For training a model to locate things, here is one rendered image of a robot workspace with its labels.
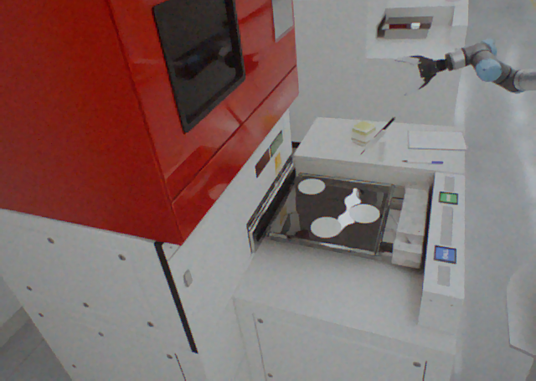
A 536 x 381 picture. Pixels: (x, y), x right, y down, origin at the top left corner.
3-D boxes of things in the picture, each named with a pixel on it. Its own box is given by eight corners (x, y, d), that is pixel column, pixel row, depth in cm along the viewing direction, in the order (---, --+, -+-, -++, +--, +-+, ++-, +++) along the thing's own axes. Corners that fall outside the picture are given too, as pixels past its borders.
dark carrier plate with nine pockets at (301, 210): (269, 232, 136) (269, 231, 136) (301, 176, 162) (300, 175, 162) (373, 252, 124) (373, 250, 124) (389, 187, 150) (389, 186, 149)
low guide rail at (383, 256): (270, 239, 144) (270, 233, 143) (273, 235, 146) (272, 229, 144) (421, 268, 126) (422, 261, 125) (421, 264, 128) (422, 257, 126)
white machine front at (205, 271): (192, 352, 111) (153, 243, 89) (289, 182, 172) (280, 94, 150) (201, 355, 110) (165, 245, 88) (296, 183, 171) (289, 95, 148)
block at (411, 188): (404, 193, 148) (405, 187, 147) (405, 187, 151) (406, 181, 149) (428, 197, 145) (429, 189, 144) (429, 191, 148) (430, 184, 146)
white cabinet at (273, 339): (261, 429, 171) (231, 298, 125) (322, 263, 243) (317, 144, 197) (427, 493, 148) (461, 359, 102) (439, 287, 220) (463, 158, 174)
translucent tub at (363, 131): (350, 141, 166) (350, 126, 163) (362, 134, 170) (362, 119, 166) (365, 146, 162) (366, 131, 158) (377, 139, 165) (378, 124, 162)
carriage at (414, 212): (391, 264, 125) (392, 257, 123) (404, 194, 152) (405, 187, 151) (419, 269, 122) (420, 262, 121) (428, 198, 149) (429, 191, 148)
